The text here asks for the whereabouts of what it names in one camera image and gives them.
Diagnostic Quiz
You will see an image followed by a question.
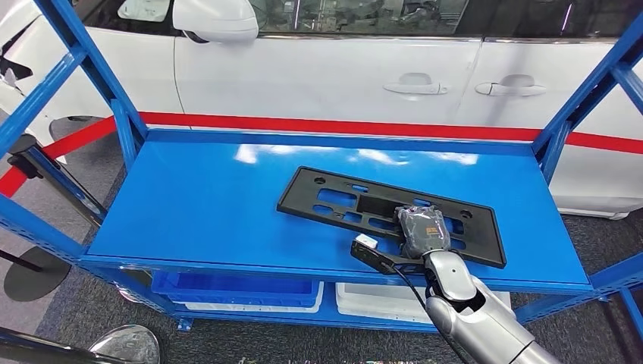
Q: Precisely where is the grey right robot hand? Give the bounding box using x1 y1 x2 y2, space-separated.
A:
394 205 452 261

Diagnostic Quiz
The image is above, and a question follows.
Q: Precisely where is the black plastic plate bracket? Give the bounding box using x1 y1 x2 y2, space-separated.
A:
276 166 507 270

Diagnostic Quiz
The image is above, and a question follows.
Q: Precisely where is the blue metal shelf rack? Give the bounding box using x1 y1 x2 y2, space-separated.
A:
0 0 643 334

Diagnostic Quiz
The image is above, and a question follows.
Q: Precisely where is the white plastic bin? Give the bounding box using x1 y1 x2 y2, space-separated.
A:
335 282 513 322
336 301 434 324
173 281 325 314

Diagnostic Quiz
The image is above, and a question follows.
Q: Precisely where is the red barrier belt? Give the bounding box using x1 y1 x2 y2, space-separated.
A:
138 111 643 155
42 116 118 161
0 165 29 199

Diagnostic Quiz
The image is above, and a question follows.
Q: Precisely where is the white car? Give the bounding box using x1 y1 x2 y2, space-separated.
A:
0 0 643 221

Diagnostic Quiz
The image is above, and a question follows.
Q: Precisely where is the blue plastic bin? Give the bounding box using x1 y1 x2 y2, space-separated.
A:
151 271 321 309

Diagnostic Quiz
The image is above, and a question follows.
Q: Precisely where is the white car side mirror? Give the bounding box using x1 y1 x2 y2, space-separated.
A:
172 0 259 44

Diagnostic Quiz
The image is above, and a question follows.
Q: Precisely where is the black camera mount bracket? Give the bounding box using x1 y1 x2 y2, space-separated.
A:
350 239 428 276

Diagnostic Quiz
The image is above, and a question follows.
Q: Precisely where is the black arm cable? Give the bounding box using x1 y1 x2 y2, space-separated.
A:
391 265 471 364

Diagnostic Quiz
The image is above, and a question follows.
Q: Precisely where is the white car door handle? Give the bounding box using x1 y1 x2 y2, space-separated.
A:
382 72 450 96
474 74 547 98

